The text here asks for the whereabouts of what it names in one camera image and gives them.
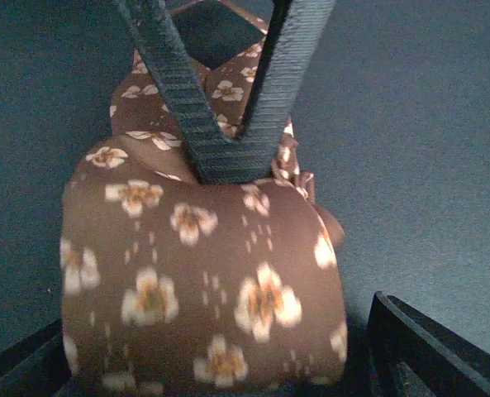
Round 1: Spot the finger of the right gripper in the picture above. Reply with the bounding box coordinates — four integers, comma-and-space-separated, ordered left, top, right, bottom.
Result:
114, 1, 232, 184
230, 0, 335, 184

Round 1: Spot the brown floral tie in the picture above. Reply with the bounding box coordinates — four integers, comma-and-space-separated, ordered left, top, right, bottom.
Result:
59, 1, 348, 396

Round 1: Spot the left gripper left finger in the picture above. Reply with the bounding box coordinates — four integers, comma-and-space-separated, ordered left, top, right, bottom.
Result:
0, 319, 71, 396

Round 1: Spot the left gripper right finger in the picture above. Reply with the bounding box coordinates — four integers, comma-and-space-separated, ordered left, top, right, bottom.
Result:
367, 291, 490, 396

